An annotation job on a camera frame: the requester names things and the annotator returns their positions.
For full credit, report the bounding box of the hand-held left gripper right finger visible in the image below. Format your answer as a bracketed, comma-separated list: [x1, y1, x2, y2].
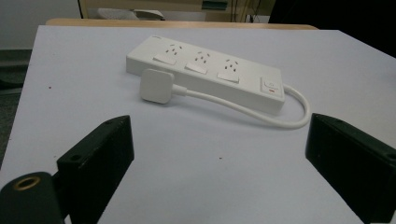
[304, 112, 396, 224]

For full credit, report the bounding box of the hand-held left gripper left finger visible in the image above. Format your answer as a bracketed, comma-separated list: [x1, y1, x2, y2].
[56, 115, 135, 224]

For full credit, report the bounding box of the white power cable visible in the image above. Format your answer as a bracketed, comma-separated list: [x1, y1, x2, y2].
[185, 83, 312, 130]

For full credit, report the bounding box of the white power plug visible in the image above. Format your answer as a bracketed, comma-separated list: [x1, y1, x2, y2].
[139, 68, 189, 105]

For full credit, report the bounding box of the white power strip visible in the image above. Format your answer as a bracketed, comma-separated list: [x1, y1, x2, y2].
[125, 35, 286, 116]

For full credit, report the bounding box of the green box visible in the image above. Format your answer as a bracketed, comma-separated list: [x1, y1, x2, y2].
[201, 0, 229, 11]

